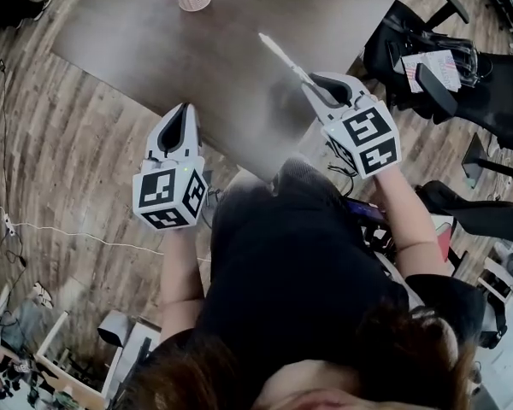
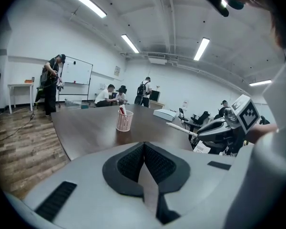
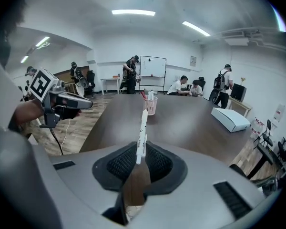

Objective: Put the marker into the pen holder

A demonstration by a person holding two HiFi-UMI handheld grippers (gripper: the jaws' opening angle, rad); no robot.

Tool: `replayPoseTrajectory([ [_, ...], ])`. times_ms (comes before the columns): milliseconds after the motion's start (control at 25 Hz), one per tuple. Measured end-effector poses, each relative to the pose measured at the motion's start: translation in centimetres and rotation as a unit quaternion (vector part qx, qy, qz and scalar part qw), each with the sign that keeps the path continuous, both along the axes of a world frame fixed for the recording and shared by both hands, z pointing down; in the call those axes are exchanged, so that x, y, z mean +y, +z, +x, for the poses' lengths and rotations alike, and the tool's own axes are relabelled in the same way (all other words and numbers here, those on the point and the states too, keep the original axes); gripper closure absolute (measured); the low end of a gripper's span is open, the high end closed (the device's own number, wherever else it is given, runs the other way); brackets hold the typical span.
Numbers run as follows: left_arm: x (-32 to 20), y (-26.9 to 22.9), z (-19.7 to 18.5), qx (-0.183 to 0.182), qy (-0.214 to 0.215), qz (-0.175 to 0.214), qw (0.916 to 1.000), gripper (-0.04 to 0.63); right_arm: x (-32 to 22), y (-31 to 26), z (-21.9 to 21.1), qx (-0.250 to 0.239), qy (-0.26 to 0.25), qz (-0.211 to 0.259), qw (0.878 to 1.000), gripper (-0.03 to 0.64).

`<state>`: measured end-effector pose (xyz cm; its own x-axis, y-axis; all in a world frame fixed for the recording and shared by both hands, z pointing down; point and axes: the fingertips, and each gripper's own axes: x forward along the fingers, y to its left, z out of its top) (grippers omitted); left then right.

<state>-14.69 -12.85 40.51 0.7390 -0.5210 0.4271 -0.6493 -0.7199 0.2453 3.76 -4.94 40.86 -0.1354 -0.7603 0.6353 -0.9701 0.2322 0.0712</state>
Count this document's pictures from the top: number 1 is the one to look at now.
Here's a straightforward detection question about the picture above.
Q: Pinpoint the person's left forearm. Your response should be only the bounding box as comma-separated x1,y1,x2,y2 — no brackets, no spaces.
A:
158,226,207,346

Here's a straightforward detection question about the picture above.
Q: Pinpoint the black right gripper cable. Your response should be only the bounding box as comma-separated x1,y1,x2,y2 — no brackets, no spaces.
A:
326,163,357,199

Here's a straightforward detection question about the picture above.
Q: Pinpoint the white waste bin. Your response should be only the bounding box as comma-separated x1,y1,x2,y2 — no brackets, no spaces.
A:
97,309,134,350

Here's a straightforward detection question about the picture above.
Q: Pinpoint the person's face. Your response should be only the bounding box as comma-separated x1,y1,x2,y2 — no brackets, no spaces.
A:
251,358,365,410

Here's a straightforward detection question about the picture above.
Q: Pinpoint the person's right forearm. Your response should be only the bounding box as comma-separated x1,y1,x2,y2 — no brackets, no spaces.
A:
373,164,439,279

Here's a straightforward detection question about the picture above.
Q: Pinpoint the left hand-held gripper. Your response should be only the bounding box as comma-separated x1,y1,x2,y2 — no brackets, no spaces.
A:
132,102,209,232

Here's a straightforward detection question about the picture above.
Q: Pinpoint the person's black shirt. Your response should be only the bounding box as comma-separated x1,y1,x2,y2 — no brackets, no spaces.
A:
123,158,486,410

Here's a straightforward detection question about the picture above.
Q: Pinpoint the clear plastic case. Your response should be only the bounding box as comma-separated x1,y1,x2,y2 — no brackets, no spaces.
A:
427,35,482,90

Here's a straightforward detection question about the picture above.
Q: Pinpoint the white printed card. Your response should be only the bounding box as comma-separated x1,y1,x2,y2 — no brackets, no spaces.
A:
401,50,461,95

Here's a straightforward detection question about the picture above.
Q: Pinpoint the white and black sandal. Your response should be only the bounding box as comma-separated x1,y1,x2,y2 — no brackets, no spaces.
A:
32,281,55,310

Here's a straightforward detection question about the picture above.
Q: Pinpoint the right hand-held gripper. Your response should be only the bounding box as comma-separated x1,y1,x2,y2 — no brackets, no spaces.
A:
300,71,401,180

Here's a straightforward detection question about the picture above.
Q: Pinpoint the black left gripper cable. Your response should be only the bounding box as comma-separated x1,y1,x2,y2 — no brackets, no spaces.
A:
200,168,224,214

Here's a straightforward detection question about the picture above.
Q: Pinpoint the white pen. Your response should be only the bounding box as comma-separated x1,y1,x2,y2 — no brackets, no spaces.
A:
257,32,315,87

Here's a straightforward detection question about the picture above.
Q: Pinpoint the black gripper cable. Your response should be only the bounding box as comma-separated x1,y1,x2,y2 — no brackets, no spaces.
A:
326,163,357,199
200,168,224,214

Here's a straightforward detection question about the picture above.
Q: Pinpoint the black office chair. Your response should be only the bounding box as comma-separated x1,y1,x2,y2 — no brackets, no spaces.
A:
363,0,513,154
414,179,513,244

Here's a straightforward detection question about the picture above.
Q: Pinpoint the white floor cable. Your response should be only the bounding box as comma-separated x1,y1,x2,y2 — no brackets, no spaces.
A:
0,184,213,265

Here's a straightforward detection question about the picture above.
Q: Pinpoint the black device with screen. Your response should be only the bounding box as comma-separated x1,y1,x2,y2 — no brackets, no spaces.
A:
345,198,388,226

